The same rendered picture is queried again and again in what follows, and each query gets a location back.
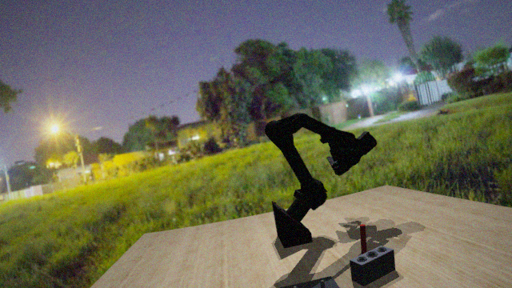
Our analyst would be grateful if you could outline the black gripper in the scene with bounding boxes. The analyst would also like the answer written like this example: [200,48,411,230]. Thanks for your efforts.
[320,136,349,176]

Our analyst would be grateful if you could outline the red peg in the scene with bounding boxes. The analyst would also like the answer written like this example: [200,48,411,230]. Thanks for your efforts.
[360,224,367,254]

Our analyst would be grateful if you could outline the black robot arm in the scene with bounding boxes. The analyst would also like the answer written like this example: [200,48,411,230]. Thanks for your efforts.
[265,113,377,225]

